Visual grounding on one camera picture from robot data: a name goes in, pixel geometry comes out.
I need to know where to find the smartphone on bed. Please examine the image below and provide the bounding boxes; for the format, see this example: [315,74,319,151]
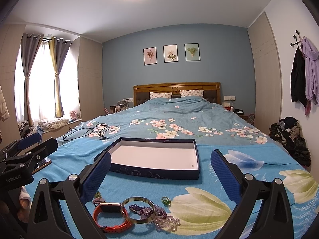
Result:
[32,157,52,174]

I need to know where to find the black wall coat hook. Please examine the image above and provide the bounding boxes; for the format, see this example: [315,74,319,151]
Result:
[290,30,302,49]

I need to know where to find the white flower framed picture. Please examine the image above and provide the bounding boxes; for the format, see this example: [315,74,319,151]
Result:
[163,44,178,63]

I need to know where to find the person left hand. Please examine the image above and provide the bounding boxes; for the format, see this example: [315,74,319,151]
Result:
[17,186,32,223]

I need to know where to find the pink flower framed picture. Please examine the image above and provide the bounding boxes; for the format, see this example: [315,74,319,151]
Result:
[143,47,157,65]

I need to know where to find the clear crystal bead bracelet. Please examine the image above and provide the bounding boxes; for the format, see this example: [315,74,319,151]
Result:
[151,215,181,233]

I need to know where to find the right grey yellow curtain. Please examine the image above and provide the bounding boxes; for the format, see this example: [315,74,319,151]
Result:
[49,37,71,118]

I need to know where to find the patterned pillow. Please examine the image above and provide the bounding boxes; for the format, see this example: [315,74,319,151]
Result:
[179,90,204,97]
[149,92,172,99]

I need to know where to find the black charger cable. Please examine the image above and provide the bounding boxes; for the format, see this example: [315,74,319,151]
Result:
[62,121,111,145]

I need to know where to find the purple beaded bracelet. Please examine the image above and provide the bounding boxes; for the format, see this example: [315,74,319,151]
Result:
[129,203,168,221]

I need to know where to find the green plant framed picture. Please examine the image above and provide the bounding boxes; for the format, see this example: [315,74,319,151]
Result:
[184,43,201,62]

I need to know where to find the left grey yellow curtain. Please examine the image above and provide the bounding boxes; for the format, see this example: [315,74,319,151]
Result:
[21,33,44,125]

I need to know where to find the grey yellow curtain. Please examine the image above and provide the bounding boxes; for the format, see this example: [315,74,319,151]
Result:
[21,33,44,125]
[49,37,71,118]

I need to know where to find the tortoise shell bangle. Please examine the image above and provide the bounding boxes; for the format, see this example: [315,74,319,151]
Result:
[121,196,157,224]

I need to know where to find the black hanging jacket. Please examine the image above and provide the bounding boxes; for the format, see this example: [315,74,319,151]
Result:
[290,49,307,107]

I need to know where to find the wooden headboard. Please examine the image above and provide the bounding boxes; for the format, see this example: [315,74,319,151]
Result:
[133,82,222,106]

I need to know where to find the left patterned pillow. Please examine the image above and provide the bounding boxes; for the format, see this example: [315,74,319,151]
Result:
[149,92,172,99]

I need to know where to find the navy box lid tray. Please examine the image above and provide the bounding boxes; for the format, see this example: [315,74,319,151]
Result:
[105,138,200,180]

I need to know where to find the light blue floral blanket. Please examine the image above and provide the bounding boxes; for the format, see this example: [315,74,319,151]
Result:
[27,138,318,238]

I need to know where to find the small pink fan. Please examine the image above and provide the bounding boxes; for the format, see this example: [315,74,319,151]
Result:
[70,111,78,120]

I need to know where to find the blue grey floral duvet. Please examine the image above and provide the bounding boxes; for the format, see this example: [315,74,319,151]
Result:
[57,96,273,146]

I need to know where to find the pink flower pendant cord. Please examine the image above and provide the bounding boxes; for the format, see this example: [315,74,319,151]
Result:
[92,191,107,208]

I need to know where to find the white clothes on windowsill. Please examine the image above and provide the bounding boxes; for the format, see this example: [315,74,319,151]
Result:
[38,118,69,132]

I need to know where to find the purple hanging jacket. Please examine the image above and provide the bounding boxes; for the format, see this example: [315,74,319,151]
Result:
[301,36,318,117]

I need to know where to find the dark clothes pile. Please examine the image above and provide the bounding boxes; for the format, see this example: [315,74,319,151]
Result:
[269,117,311,167]

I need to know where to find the right patterned pillow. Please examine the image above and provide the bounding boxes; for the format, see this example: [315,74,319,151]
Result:
[179,90,204,97]

